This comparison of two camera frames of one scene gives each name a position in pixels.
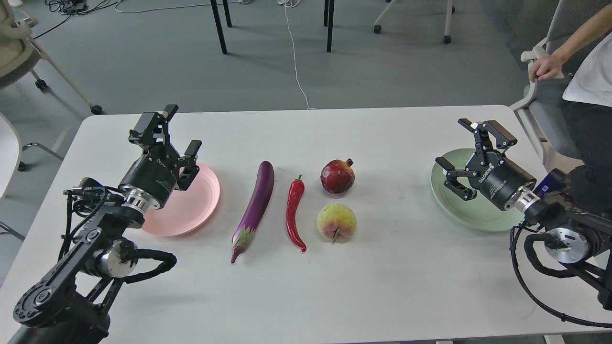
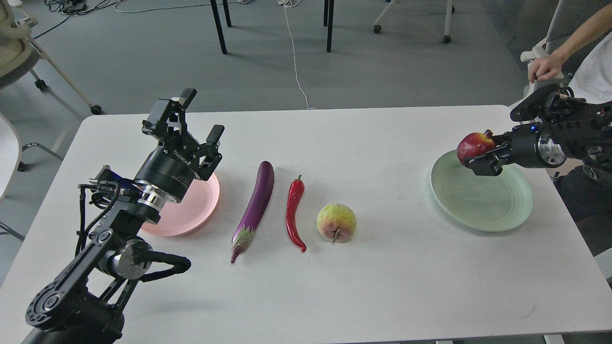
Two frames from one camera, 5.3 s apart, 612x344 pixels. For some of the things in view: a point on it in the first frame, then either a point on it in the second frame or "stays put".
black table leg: [215, 12] stays put
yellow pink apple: [336, 222] stays put
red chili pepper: [296, 193] stays put
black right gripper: [503, 182] → [521, 140]
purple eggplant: [246, 229] stays put
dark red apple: [337, 177] → [475, 144]
